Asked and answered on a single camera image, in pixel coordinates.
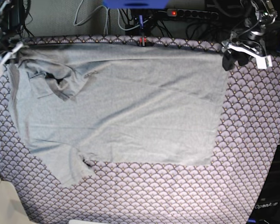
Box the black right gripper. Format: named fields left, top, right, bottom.
left=0, top=39, right=21, bottom=55

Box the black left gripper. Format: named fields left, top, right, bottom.
left=221, top=31, right=268, bottom=71

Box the light grey T-shirt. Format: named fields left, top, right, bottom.
left=5, top=44, right=228, bottom=187

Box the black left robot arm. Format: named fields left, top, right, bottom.
left=221, top=0, right=277, bottom=71

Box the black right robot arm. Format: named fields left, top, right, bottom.
left=0, top=0, right=22, bottom=62

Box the black power strip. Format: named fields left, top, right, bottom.
left=166, top=8, right=219, bottom=21

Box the red table clamp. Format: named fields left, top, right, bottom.
left=139, top=36, right=147, bottom=47

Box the white foam board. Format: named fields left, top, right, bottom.
left=0, top=179, right=30, bottom=224

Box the black OpenArm box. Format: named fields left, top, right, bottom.
left=247, top=145, right=280, bottom=224

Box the white camera bracket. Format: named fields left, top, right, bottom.
left=222, top=41, right=273, bottom=70
left=0, top=42, right=28, bottom=77

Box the white cable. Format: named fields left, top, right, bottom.
left=73, top=0, right=109, bottom=35

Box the blue clamp handle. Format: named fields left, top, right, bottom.
left=139, top=15, right=144, bottom=31

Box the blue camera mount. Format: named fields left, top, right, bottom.
left=103, top=0, right=168, bottom=9

